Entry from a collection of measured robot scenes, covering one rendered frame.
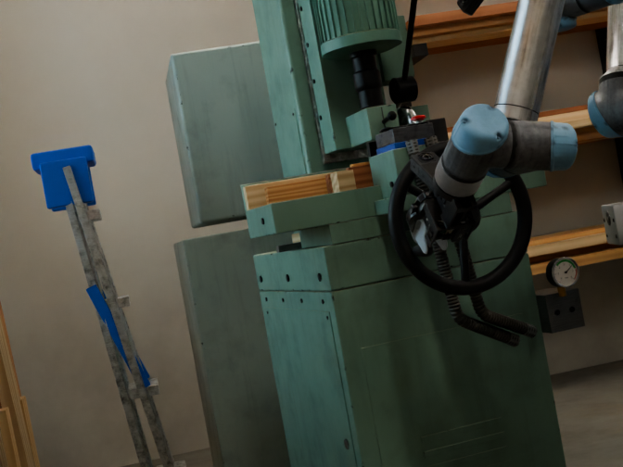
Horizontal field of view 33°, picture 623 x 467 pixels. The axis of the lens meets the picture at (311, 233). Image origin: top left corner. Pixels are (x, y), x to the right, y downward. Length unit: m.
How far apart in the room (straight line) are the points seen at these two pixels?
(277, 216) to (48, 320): 2.58
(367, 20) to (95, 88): 2.46
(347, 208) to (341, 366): 0.31
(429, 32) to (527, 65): 2.51
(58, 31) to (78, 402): 1.56
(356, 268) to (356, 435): 0.33
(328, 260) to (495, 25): 2.47
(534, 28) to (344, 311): 0.66
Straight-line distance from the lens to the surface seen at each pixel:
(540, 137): 1.61
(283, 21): 2.45
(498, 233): 2.18
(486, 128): 1.56
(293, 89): 2.42
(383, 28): 2.23
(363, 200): 2.07
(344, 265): 2.05
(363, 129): 2.24
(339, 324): 2.04
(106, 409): 4.51
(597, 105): 2.51
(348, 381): 2.06
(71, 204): 2.78
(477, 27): 4.33
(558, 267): 2.17
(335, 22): 2.23
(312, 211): 2.03
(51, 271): 4.48
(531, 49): 1.76
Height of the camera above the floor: 0.84
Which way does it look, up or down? level
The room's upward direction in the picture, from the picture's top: 10 degrees counter-clockwise
